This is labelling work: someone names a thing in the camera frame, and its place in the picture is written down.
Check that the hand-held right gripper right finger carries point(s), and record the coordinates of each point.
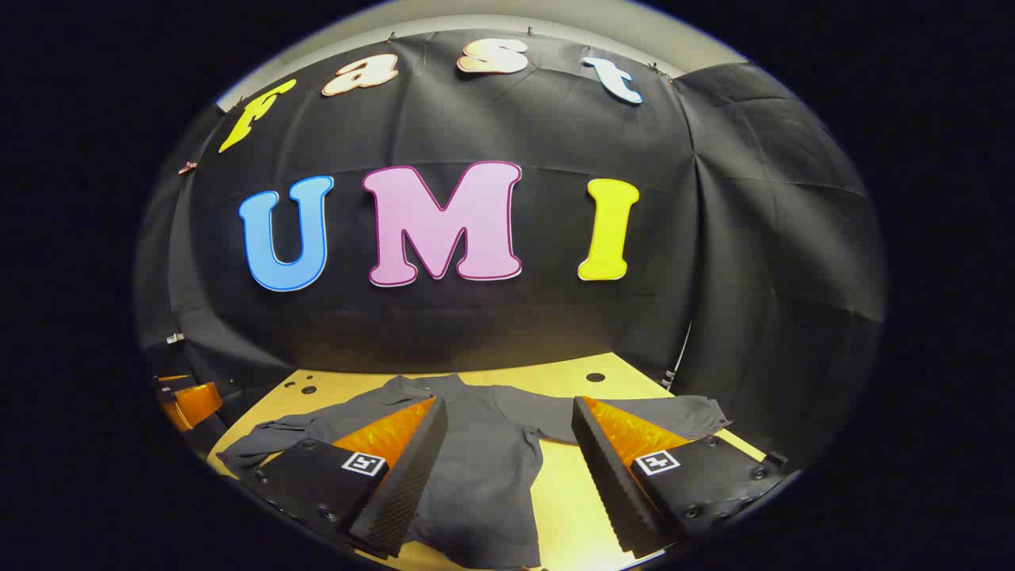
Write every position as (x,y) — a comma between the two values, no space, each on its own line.
(610,492)

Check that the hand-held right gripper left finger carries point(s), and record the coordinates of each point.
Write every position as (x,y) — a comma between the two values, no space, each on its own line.
(408,484)

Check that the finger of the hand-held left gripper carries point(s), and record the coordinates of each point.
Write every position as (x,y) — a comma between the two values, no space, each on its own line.
(194,403)

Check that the grey button-up shirt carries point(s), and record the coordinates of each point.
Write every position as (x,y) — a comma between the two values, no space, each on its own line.
(484,476)

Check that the thin white pole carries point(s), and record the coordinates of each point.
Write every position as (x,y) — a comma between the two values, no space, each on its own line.
(683,349)

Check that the black backdrop cloth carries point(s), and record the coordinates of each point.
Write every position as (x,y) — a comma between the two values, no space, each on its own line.
(476,325)

